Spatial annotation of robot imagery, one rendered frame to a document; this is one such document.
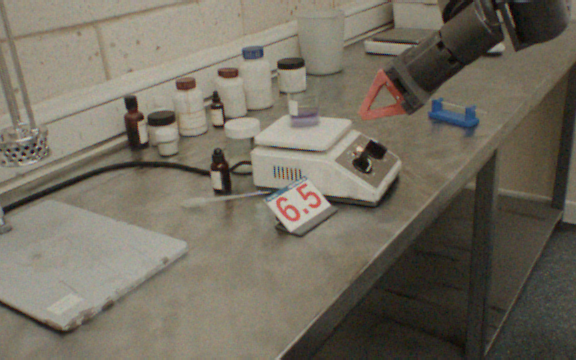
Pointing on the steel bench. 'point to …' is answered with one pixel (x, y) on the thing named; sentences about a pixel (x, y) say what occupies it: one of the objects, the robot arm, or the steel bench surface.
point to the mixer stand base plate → (66, 262)
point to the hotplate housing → (317, 172)
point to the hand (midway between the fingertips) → (365, 112)
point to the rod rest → (453, 115)
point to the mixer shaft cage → (26, 138)
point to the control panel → (371, 162)
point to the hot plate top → (314, 140)
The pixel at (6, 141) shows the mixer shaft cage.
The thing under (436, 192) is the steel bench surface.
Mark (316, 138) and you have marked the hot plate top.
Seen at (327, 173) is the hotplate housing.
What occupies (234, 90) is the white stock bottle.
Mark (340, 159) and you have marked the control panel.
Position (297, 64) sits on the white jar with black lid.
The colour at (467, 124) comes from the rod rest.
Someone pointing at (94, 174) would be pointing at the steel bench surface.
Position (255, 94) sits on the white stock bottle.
